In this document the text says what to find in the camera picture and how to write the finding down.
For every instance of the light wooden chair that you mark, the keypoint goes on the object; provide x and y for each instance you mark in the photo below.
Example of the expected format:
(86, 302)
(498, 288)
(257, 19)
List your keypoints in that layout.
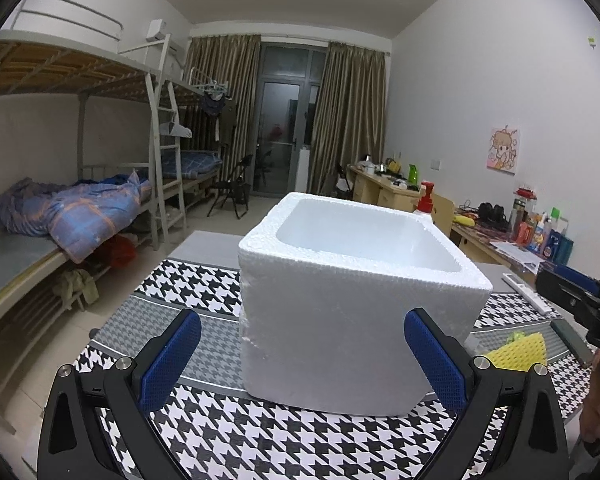
(442, 215)

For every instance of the light wooden desk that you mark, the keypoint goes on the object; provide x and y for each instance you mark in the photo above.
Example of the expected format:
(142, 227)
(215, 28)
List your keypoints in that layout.
(375, 190)

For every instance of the cartoon wall poster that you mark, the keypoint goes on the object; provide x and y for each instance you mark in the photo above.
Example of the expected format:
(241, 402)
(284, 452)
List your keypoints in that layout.
(503, 150)

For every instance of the white narrow cabinet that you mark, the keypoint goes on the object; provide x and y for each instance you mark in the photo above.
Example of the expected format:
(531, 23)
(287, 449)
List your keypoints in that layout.
(305, 165)

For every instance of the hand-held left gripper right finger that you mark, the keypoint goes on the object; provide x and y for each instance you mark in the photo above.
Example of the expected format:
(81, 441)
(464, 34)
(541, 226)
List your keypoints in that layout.
(437, 367)

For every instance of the red orange bottle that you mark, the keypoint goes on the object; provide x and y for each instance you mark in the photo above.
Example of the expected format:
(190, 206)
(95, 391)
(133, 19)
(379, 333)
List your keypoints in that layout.
(525, 232)

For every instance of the black headphones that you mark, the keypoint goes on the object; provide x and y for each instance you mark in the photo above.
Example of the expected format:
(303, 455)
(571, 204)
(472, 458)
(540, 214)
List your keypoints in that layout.
(492, 214)

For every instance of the houndstooth tablecloth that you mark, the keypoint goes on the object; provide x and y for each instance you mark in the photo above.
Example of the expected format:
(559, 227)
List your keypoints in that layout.
(280, 440)

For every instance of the green bottle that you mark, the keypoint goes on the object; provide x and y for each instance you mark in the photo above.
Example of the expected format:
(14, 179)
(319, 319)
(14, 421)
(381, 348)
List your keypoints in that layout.
(412, 172)

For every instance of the glass balcony door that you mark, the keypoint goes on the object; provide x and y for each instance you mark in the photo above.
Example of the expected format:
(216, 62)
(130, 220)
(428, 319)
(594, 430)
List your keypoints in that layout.
(280, 110)

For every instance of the white metal bunk bed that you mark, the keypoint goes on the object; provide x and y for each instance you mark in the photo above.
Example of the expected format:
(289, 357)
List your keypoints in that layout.
(55, 60)

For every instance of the dark smartphone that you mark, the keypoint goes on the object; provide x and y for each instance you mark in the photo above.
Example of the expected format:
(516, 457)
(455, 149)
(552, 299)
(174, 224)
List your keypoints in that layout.
(572, 342)

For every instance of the wooden desk with patterned cover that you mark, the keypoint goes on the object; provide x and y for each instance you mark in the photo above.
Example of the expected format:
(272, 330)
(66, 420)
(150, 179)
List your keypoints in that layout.
(480, 245)

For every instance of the far metal bunk bed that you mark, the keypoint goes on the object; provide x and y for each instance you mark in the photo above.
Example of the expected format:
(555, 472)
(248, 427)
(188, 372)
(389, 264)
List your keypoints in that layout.
(190, 95)

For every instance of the white bunk ladder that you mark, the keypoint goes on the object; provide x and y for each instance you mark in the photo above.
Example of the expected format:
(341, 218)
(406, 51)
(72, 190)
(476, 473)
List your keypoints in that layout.
(157, 110)

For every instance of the yellow sponge cloth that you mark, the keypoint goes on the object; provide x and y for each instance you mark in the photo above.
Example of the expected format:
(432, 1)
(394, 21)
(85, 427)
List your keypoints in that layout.
(517, 352)

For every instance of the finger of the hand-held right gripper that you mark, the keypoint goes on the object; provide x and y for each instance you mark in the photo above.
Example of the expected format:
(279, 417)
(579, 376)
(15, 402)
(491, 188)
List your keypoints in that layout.
(585, 280)
(560, 292)

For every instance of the black folding chair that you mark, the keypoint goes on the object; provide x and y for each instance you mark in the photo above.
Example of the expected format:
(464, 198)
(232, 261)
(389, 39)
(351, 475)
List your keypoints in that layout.
(235, 187)

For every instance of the dark thermos flask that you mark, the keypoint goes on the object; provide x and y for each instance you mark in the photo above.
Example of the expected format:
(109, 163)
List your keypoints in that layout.
(517, 210)

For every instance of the white remote control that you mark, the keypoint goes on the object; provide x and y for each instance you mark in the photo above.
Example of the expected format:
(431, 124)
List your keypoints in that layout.
(525, 292)

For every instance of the yellow object on desk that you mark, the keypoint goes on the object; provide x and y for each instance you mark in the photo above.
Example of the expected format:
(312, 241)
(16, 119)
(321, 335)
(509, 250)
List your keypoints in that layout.
(462, 220)

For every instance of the blue plaid blanket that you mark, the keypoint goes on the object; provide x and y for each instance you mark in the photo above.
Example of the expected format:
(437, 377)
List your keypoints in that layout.
(80, 205)

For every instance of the person's right hand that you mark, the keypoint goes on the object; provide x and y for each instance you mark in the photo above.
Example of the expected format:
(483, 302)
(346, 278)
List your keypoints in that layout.
(595, 405)

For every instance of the hanging dark clothes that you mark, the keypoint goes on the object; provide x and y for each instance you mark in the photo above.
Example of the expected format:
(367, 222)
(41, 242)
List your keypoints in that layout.
(217, 115)

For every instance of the olive clothes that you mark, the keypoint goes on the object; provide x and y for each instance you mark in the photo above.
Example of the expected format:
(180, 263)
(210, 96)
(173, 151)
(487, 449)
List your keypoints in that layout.
(77, 287)

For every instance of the white red-pump lotion bottle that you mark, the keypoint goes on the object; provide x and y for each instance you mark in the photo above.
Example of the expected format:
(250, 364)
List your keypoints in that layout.
(425, 200)

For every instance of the white air conditioner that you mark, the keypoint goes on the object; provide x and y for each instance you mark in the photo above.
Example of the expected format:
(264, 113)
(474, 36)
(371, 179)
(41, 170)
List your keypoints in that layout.
(160, 32)

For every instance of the blue checked mattress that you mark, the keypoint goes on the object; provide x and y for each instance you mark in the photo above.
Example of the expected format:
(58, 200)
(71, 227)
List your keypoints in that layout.
(190, 162)

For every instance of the white paper sheets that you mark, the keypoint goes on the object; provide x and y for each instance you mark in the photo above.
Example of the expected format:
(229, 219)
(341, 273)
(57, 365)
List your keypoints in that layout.
(515, 255)

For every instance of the brown curtain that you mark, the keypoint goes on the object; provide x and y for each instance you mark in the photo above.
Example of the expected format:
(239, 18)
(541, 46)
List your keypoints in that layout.
(350, 110)
(230, 75)

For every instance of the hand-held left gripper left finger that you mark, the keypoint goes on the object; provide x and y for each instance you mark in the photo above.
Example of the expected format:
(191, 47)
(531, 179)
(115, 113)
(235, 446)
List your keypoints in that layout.
(172, 360)

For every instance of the white foam box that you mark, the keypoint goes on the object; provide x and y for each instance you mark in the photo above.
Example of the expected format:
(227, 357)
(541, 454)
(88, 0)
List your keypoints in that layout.
(330, 320)

